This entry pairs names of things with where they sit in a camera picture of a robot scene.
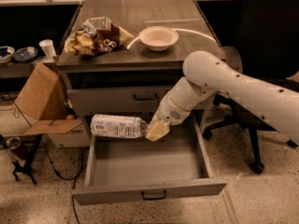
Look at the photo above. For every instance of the white paper cup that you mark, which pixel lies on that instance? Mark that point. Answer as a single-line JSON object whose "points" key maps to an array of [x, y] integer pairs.
{"points": [[48, 48]]}

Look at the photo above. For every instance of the grey middle drawer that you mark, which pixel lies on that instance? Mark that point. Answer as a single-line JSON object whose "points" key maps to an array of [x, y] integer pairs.
{"points": [[117, 100]]}

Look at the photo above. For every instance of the open cardboard box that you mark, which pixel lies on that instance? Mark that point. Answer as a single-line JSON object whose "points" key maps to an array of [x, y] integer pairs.
{"points": [[43, 98]]}

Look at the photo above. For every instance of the crumpled brown chip bag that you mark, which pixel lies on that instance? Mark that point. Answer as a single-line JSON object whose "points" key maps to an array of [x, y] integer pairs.
{"points": [[95, 36]]}

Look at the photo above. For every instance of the black office chair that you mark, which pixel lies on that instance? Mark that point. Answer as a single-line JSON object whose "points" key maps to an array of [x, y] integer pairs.
{"points": [[260, 37]]}

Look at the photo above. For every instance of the blue white bowl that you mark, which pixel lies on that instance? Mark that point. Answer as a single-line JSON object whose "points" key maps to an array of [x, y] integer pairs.
{"points": [[6, 54]]}

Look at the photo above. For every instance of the clear plastic water bottle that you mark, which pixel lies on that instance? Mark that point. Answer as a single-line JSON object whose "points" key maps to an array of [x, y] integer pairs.
{"points": [[118, 126]]}

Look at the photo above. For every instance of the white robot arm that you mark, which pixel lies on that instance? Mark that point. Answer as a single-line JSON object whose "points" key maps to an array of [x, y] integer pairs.
{"points": [[203, 75]]}

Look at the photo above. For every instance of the black tripod stand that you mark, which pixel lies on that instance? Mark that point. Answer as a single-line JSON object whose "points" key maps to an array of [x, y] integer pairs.
{"points": [[20, 155]]}

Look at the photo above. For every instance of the grey drawer cabinet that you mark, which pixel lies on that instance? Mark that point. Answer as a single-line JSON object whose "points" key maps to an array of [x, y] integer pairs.
{"points": [[133, 64]]}

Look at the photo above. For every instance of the low side shelf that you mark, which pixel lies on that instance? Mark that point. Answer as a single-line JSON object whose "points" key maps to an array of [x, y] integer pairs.
{"points": [[14, 69]]}

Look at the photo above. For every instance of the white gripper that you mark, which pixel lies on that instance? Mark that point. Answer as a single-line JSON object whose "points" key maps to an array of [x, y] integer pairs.
{"points": [[169, 110]]}

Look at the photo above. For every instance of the white paper bowl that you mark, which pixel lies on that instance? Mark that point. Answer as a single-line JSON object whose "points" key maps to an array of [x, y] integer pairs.
{"points": [[158, 38]]}

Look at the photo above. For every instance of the grey open bottom drawer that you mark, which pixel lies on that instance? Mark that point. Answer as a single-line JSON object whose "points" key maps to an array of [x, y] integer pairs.
{"points": [[133, 170]]}

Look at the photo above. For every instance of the blue patterned bowl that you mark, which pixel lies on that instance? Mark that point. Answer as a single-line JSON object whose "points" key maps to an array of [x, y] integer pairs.
{"points": [[25, 55]]}

